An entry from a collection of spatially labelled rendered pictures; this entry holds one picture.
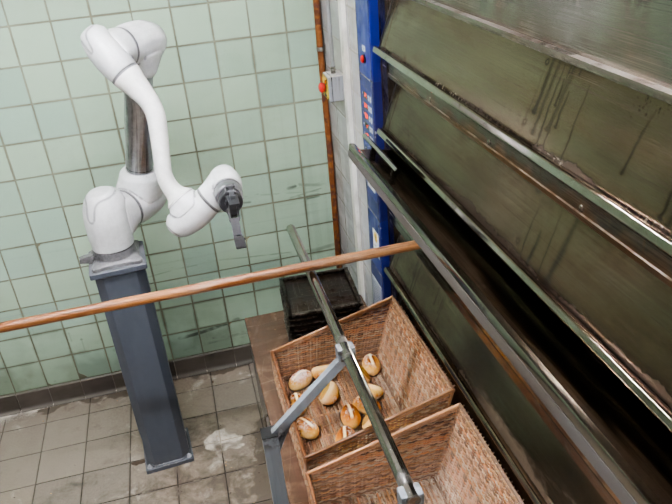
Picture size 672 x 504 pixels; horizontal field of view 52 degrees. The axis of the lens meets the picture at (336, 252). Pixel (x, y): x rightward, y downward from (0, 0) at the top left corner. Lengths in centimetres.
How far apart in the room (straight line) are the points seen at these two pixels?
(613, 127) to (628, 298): 28
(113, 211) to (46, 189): 69
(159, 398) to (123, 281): 57
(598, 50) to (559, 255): 39
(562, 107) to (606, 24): 18
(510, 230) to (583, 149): 35
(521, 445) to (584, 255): 60
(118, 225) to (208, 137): 73
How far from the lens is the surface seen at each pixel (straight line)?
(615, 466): 110
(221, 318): 352
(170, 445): 314
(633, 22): 114
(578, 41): 126
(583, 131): 124
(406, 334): 237
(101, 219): 257
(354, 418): 232
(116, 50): 235
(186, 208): 228
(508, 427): 180
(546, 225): 142
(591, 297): 130
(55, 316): 205
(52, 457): 348
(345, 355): 169
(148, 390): 294
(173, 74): 303
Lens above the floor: 220
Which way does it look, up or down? 29 degrees down
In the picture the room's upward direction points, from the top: 5 degrees counter-clockwise
